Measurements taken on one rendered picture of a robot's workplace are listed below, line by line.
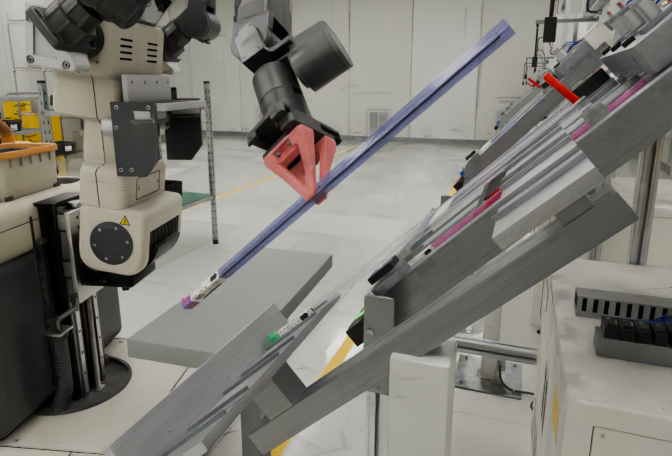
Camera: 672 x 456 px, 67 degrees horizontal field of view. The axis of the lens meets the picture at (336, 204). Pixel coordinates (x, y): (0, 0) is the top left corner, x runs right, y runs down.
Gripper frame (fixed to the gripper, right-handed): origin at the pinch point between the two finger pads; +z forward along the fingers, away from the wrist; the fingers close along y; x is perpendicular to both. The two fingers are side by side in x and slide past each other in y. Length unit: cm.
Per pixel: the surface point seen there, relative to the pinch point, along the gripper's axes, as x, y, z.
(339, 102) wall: 299, 618, -673
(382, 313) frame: 14.6, 27.5, 3.8
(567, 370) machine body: 2, 54, 18
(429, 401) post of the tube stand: 1.8, 9.1, 22.4
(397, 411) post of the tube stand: 5.4, 8.6, 21.9
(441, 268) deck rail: 4.2, 31.7, 1.2
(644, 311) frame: -10, 78, 11
